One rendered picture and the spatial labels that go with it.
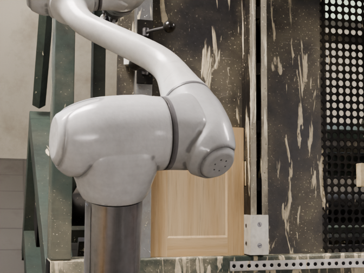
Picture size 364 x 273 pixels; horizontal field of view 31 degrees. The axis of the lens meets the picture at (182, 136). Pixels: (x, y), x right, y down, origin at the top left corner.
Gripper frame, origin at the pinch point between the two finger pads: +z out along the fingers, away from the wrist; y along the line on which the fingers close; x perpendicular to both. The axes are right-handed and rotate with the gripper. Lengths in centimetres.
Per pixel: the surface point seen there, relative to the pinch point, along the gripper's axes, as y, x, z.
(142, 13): -6.1, 13.6, 11.4
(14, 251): 79, -16, 171
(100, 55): 5.9, 2.3, 20.5
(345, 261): 71, 82, 10
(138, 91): 18.2, 12.8, 11.5
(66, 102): 22.7, -9.3, 10.5
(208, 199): 51, 36, 14
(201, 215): 56, 34, 14
